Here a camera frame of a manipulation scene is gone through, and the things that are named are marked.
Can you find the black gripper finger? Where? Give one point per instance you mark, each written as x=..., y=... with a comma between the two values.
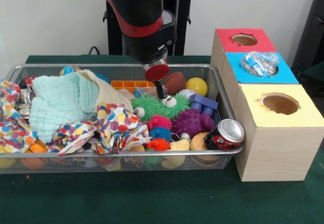
x=160, y=90

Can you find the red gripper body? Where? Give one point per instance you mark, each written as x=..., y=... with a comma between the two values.
x=157, y=72

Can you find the cream waffle cloth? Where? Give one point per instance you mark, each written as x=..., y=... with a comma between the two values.
x=108, y=95

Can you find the polka dot cloth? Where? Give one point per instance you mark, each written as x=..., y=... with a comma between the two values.
x=12, y=130
x=119, y=125

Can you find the mint waffle cloth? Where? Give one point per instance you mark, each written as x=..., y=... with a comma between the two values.
x=60, y=102

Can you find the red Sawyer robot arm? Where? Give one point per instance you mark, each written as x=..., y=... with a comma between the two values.
x=136, y=19

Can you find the green spiky toy with eyes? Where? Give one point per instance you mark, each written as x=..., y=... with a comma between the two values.
x=152, y=105

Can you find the smooth yellow ball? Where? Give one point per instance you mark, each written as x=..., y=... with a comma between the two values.
x=196, y=85

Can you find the purple spiky ball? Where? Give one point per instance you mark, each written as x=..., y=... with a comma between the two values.
x=192, y=123

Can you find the black and white can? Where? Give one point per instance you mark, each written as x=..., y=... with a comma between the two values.
x=230, y=131

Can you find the small orange basketball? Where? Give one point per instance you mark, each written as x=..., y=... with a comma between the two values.
x=38, y=148

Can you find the dark green side table cloth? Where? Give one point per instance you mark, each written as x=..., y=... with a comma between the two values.
x=316, y=74

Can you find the black chair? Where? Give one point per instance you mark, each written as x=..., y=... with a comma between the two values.
x=311, y=32

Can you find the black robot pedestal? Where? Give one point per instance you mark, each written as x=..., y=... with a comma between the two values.
x=182, y=19

